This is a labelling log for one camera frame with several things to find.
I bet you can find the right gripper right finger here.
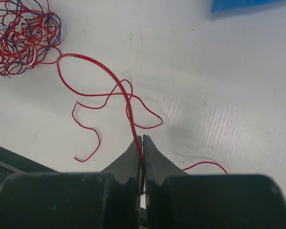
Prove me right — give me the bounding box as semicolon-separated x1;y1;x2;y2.
142;135;286;229

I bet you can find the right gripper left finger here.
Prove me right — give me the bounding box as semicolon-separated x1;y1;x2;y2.
0;138;142;229

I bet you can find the red blue wire bundle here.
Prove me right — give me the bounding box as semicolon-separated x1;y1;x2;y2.
0;0;62;82

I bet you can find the blue divided plastic bin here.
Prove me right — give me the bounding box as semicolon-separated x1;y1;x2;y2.
211;0;286;14

